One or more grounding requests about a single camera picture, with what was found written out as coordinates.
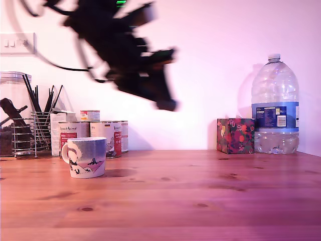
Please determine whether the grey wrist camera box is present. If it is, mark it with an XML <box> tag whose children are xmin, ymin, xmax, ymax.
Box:
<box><xmin>129</xmin><ymin>2</ymin><xmax>159</xmax><ymax>28</ymax></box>

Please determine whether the small white orange can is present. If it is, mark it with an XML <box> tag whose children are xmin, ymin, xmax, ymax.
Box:
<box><xmin>80</xmin><ymin>109</ymin><xmax>100</xmax><ymax>123</ymax></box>

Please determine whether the white carton box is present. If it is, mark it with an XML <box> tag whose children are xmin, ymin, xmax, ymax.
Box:
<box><xmin>50</xmin><ymin>108</ymin><xmax>77</xmax><ymax>156</ymax></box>

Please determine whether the thick braided black cable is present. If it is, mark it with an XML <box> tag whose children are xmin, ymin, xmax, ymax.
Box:
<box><xmin>74</xmin><ymin>37</ymin><xmax>111</xmax><ymax>85</ymax></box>

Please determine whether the white wall socket plate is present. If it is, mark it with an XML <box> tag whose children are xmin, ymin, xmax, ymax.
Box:
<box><xmin>0</xmin><ymin>32</ymin><xmax>38</xmax><ymax>56</ymax></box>

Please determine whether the floral patterned box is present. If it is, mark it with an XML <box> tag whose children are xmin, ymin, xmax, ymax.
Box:
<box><xmin>217</xmin><ymin>117</ymin><xmax>256</xmax><ymax>155</ymax></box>

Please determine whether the illustrated white ceramic mug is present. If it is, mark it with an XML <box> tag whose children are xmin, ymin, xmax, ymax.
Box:
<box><xmin>61</xmin><ymin>137</ymin><xmax>107</xmax><ymax>179</ymax></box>

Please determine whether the large clear water bottle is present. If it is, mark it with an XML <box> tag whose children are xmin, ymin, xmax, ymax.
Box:
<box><xmin>251</xmin><ymin>53</ymin><xmax>300</xmax><ymax>155</ymax></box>

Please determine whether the metal wire utensil rack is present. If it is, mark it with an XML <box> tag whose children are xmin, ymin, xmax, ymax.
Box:
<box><xmin>11</xmin><ymin>111</ymin><xmax>55</xmax><ymax>159</ymax></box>

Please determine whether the dark wooden kitchen tool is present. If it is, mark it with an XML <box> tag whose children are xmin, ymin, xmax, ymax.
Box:
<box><xmin>0</xmin><ymin>97</ymin><xmax>33</xmax><ymax>151</ymax></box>

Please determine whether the clear storage jar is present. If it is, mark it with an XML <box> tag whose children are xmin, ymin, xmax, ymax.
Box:
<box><xmin>0</xmin><ymin>71</ymin><xmax>33</xmax><ymax>158</ymax></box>

